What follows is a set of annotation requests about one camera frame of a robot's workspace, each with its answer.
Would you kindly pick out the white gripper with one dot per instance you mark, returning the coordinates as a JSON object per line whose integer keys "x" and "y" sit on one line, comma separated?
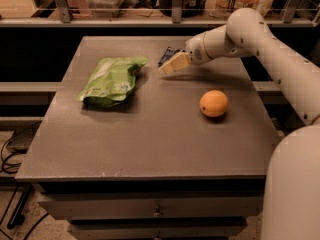
{"x": 195, "y": 50}

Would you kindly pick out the dark blue rxbar wrapper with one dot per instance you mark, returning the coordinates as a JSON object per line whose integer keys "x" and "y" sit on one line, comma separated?
{"x": 170, "y": 52}

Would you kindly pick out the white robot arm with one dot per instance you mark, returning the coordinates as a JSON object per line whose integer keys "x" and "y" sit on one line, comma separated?
{"x": 291, "y": 206}

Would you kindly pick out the orange fruit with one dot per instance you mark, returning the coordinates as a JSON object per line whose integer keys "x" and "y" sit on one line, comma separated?
{"x": 213, "y": 103}

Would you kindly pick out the green snack bag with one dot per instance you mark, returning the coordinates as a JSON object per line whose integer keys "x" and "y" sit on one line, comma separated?
{"x": 112, "y": 81}

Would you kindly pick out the clear plastic container on shelf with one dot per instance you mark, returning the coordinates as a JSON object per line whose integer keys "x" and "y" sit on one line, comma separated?
{"x": 105, "y": 8}

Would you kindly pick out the grey drawer cabinet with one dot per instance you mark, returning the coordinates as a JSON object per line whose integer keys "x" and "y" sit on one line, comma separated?
{"x": 158, "y": 142}

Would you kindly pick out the upper grey drawer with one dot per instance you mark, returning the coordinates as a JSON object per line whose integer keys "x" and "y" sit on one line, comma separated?
{"x": 131, "y": 206}

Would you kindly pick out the grey drawer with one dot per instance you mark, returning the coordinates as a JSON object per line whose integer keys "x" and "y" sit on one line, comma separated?
{"x": 167, "y": 229}
{"x": 131, "y": 206}

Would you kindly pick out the lower grey drawer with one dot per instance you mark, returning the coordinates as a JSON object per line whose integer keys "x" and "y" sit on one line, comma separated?
{"x": 167, "y": 229}

